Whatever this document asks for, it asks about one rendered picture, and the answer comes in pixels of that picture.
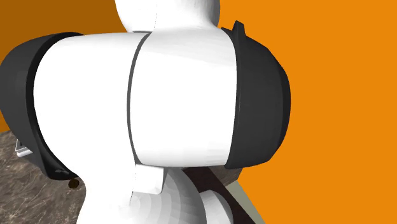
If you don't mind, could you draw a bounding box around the small white grey box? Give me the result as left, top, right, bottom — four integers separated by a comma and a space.
15, 138, 34, 158

